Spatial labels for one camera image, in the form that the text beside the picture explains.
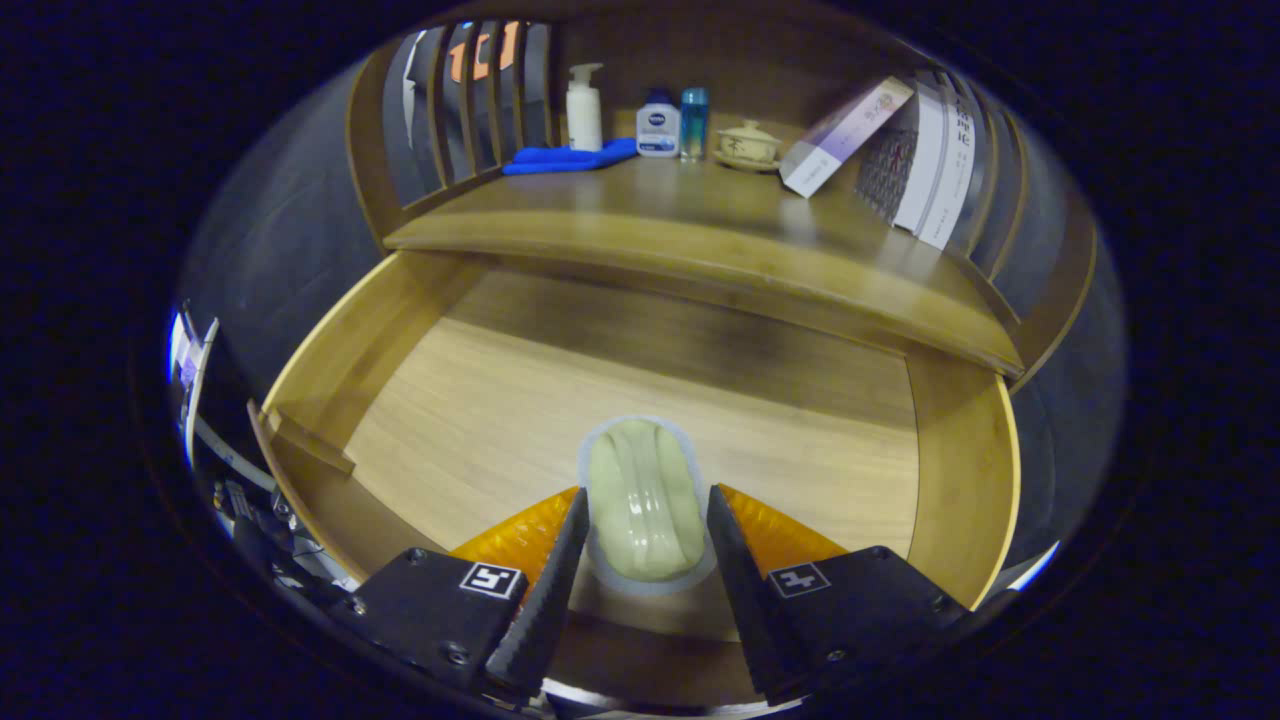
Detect blue folded cloth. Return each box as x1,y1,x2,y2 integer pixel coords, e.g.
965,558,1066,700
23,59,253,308
501,138,639,177

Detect slim teal bottle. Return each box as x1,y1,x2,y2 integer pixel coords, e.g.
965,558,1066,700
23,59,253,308
680,86,710,163

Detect white book with dark lettering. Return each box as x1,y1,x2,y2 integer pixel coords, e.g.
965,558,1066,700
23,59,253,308
915,90,986,251

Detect patterned cover book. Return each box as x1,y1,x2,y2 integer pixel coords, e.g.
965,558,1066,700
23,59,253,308
855,80,946,236

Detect wooden countertop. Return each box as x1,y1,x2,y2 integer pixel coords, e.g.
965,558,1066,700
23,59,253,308
383,150,1026,379

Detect black backdrop cloth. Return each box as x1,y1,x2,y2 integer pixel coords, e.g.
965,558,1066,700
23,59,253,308
175,20,1129,571

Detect wooden cabinet with slatted shelf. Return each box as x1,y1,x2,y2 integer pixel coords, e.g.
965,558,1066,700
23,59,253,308
345,0,1099,396

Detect white bottle with blue cap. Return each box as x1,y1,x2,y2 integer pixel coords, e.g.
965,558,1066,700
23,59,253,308
636,88,682,159

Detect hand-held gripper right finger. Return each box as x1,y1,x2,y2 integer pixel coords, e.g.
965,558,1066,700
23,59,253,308
706,484,971,701

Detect wooden drawer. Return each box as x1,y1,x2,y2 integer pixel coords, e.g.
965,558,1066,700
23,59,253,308
247,250,1021,706

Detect green soap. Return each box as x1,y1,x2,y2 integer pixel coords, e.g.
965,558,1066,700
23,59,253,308
577,415,719,599

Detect cream lidded teacup with saucer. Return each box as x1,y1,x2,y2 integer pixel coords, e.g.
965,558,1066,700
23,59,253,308
712,120,783,173

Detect white pump bottle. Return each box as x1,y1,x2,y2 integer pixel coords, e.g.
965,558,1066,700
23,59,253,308
565,63,605,153

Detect purple and white book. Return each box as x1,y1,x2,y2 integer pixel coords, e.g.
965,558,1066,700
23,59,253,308
779,76,916,199

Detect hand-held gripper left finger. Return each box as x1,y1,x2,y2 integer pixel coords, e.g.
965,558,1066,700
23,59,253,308
350,486,591,698

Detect black power strip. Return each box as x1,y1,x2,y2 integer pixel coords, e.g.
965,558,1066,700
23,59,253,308
212,478,301,561

